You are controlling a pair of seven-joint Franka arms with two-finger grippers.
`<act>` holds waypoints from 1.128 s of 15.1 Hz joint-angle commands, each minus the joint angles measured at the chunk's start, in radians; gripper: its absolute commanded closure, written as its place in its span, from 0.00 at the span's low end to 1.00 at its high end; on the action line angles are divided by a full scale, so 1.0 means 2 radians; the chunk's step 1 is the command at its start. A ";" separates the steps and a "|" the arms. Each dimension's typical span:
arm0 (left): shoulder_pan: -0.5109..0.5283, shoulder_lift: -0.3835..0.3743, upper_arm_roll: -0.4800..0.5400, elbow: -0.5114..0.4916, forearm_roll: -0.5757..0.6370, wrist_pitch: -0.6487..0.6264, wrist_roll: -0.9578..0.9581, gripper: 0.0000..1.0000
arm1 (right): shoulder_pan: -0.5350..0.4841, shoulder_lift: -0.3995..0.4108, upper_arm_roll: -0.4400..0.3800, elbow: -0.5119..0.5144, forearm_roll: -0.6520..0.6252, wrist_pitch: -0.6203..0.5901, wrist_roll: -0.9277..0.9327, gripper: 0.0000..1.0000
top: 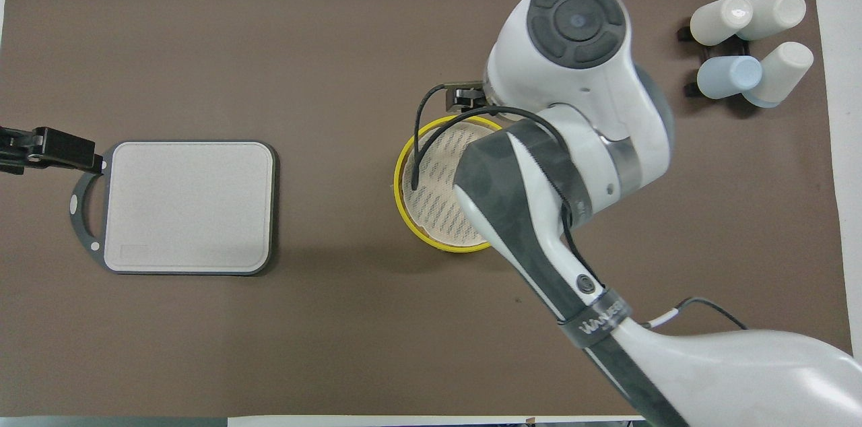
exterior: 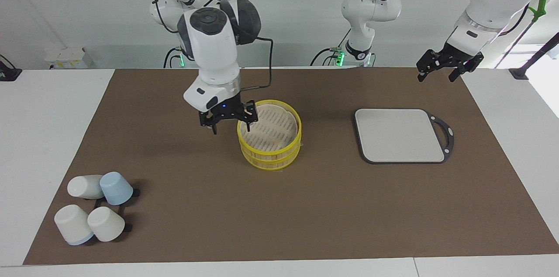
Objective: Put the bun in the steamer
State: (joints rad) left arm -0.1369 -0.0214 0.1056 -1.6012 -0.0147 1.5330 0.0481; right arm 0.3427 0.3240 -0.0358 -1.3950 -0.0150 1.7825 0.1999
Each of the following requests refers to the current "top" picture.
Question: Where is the white cup blue rim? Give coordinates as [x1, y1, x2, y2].
[742, 41, 815, 109]
[737, 0, 807, 42]

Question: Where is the black cup rack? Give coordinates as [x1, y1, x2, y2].
[676, 20, 752, 99]

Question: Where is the cream cup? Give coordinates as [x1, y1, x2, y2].
[690, 0, 754, 47]

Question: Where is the brown table mat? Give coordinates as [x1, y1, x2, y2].
[0, 0, 853, 418]

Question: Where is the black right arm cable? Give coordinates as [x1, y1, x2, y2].
[410, 81, 750, 332]

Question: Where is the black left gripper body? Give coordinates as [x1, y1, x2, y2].
[0, 125, 96, 176]

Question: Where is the white cutting board grey rim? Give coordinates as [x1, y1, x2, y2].
[69, 139, 279, 277]

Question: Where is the light blue cup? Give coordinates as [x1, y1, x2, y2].
[696, 55, 764, 100]

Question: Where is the yellow rimmed steamer lid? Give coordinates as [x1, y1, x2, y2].
[393, 114, 512, 247]

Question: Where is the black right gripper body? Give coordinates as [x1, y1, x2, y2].
[444, 80, 500, 115]

